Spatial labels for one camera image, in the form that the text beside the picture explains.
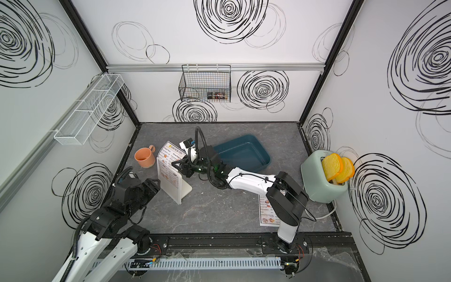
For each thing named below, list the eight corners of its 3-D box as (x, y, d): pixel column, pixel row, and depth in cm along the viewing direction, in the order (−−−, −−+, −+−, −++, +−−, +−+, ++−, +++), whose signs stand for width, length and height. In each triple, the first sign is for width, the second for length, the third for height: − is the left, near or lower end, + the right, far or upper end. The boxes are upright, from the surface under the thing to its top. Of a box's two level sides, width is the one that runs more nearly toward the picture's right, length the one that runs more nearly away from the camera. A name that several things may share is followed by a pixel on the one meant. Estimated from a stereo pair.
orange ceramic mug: (137, 168, 99) (131, 160, 93) (143, 153, 106) (138, 144, 100) (154, 168, 99) (148, 160, 93) (158, 153, 106) (154, 144, 100)
